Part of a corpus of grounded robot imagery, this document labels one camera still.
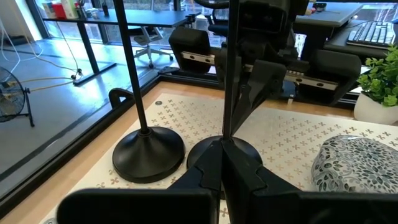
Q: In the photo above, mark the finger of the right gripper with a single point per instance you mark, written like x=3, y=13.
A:
x=219, y=71
x=261, y=84

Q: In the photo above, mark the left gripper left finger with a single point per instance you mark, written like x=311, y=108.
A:
x=205, y=177

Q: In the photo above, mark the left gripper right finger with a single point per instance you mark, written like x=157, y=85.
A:
x=239, y=180

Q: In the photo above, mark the black metal candlestick holder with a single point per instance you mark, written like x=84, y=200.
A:
x=149, y=155
x=230, y=77

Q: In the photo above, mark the grey-blue patterned round tin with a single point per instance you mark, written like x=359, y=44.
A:
x=354, y=165

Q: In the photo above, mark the dark keyboard desk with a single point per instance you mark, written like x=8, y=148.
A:
x=342, y=46

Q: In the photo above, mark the black mesh chair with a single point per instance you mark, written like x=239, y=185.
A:
x=219, y=29

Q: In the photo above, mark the white perforated metal shelf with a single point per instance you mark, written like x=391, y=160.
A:
x=280, y=133

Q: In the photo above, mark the green plant in white pot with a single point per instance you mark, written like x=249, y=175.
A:
x=373, y=109

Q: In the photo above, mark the black keyboard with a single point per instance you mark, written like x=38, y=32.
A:
x=373, y=32

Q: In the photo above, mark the white office chair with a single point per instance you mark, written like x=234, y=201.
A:
x=141, y=39

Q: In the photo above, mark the black office desk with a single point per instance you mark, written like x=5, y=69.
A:
x=140, y=18

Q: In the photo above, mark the small black bottle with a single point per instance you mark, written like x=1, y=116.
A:
x=106, y=10

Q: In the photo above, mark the white box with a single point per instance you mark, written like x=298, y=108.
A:
x=70, y=9

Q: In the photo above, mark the red box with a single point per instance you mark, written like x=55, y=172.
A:
x=59, y=11

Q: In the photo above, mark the black floor fan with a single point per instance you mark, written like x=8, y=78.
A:
x=11, y=96

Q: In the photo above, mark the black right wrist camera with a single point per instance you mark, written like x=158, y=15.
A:
x=264, y=15

